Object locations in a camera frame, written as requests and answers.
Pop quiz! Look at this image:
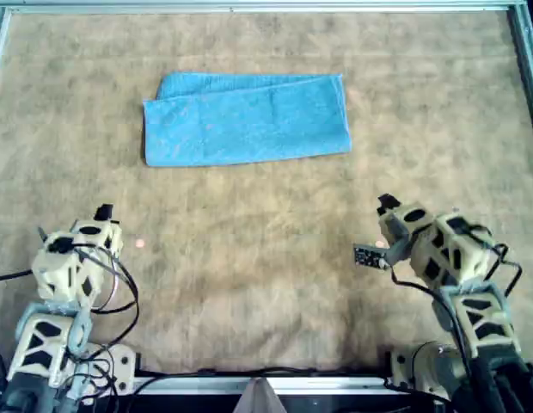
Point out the cream right gripper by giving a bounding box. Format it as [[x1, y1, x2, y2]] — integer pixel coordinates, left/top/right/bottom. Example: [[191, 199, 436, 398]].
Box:
[[376, 194, 438, 265]]

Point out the cream left gripper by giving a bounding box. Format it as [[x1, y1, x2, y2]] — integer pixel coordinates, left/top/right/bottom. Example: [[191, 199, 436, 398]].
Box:
[[70, 204, 125, 258]]

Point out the blue microfibre cloth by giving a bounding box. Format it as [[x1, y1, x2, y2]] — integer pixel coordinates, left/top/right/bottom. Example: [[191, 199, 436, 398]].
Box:
[[141, 71, 352, 168]]

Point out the cream right arm base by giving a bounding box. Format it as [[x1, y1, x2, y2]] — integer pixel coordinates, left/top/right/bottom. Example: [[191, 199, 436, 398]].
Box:
[[389, 341, 465, 401]]

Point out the cream left arm base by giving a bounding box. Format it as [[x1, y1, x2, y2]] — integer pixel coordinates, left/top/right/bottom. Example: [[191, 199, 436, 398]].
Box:
[[72, 342, 138, 396]]

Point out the tan fabric table cover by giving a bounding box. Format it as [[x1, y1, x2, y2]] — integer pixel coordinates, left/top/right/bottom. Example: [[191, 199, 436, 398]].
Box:
[[0, 10, 533, 375]]

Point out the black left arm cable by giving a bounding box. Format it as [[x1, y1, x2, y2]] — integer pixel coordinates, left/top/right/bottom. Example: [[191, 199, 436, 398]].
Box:
[[0, 243, 141, 413]]

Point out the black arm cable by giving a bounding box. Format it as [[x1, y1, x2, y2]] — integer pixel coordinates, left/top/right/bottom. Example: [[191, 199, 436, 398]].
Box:
[[389, 243, 524, 388], [0, 243, 141, 413]]

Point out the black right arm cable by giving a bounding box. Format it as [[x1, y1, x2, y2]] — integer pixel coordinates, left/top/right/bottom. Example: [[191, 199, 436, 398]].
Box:
[[389, 243, 524, 388]]

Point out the grey pyramid camera mount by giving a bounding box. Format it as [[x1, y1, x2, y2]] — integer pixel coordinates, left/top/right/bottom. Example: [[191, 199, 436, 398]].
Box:
[[233, 377, 288, 413]]

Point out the aluminium table frame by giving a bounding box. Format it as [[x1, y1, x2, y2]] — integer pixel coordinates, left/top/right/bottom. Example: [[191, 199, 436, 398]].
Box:
[[0, 0, 533, 396]]

